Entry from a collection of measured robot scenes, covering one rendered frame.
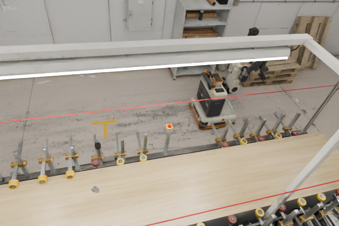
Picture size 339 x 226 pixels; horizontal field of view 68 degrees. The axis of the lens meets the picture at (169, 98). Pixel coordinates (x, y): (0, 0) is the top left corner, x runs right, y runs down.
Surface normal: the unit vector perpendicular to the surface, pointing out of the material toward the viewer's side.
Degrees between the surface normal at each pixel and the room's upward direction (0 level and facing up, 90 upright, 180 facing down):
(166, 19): 90
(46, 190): 0
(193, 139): 0
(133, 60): 61
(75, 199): 0
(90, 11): 90
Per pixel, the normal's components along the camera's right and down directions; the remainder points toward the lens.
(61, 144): 0.11, -0.73
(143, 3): 0.26, 0.68
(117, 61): 0.27, 0.24
